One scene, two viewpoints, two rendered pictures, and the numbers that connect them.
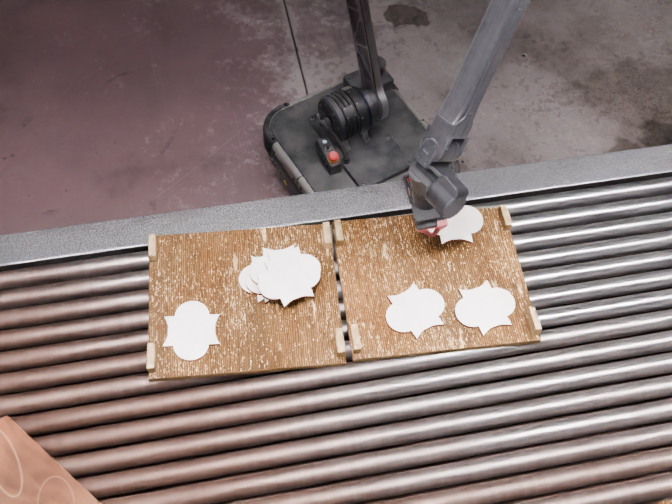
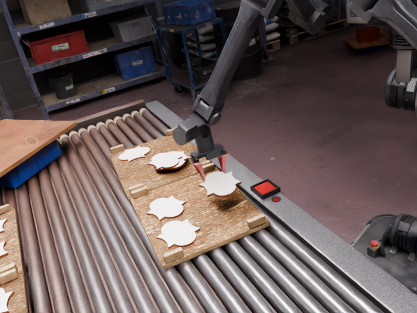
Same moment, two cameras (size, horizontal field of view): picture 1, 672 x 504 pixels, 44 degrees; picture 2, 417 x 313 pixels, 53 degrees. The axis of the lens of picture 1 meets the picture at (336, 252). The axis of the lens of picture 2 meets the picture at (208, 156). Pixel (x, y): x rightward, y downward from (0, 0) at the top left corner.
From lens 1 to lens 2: 1.81 m
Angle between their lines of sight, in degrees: 63
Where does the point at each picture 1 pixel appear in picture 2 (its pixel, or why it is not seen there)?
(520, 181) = (306, 228)
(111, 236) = not seen: hidden behind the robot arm
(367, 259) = (196, 184)
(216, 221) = not seen: hidden behind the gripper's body
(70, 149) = (319, 183)
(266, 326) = (143, 169)
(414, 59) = not seen: outside the picture
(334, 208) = (229, 168)
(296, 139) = (380, 231)
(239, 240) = (190, 148)
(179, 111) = (378, 204)
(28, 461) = (57, 130)
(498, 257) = (223, 230)
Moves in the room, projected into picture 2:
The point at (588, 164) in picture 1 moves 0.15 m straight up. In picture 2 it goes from (357, 260) to (357, 214)
